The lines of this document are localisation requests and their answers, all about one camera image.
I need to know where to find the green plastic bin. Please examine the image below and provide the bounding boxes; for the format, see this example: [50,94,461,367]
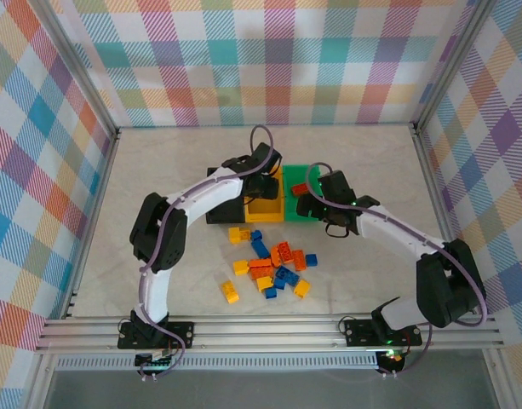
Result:
[282,164,325,223]

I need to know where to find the yellow plastic bin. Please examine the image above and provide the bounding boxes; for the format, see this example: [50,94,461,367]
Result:
[243,164,286,224]

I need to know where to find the black plastic bin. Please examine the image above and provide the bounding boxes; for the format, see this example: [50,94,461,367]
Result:
[205,166,247,225]

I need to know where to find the plaid cloth backdrop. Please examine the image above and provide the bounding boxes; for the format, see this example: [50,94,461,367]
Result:
[58,0,479,128]
[0,0,112,409]
[422,0,522,389]

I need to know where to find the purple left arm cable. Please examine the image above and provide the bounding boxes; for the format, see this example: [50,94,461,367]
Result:
[136,124,283,383]

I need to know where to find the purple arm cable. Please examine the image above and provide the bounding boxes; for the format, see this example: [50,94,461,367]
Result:
[136,124,283,383]
[305,161,488,380]

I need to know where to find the black camera cable loop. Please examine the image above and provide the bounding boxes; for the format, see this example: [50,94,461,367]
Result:
[324,220,356,239]

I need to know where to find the aluminium side rail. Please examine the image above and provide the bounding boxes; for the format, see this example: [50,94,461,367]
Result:
[410,123,479,317]
[60,127,122,320]

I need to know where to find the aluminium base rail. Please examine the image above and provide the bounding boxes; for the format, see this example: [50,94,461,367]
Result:
[34,314,502,353]

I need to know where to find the aluminium frame post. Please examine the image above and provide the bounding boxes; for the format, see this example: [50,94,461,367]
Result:
[412,0,498,130]
[32,0,119,138]

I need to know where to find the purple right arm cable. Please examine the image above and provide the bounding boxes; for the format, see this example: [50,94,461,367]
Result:
[305,161,488,380]

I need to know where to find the slotted grey cable duct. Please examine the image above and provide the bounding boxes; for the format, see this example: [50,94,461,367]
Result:
[55,356,381,370]

